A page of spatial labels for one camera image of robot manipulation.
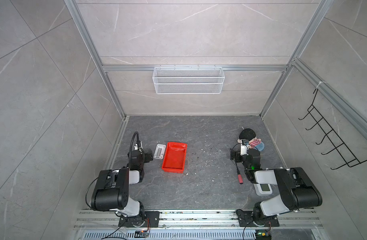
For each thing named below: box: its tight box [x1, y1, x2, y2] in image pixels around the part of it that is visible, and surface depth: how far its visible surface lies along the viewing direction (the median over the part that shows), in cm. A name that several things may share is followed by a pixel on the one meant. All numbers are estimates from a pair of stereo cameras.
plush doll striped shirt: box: [237, 128, 265, 152], surface depth 100 cm
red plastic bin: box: [162, 142, 188, 174], surface depth 97 cm
